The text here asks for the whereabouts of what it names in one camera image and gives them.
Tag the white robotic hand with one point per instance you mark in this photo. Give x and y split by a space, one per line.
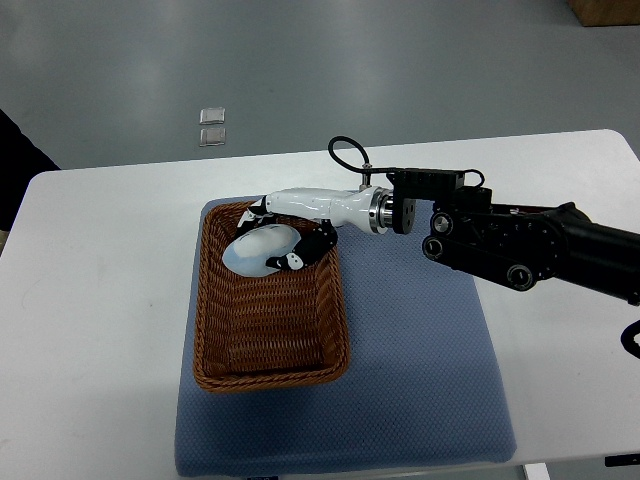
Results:
370 210

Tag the light blue plush toy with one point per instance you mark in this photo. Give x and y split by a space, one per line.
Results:
247 256

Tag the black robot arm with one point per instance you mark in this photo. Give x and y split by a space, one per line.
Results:
513 246

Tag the brown wicker basket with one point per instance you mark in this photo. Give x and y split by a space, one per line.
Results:
284 330

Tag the upper clear floor tile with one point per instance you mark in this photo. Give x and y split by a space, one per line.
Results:
212 115

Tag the blue textured mat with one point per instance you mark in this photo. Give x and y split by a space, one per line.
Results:
423 386

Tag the person in black clothes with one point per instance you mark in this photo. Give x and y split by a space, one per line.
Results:
21 161

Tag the cardboard box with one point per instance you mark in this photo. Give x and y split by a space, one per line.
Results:
604 13

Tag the black table control panel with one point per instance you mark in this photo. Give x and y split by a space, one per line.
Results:
622 460

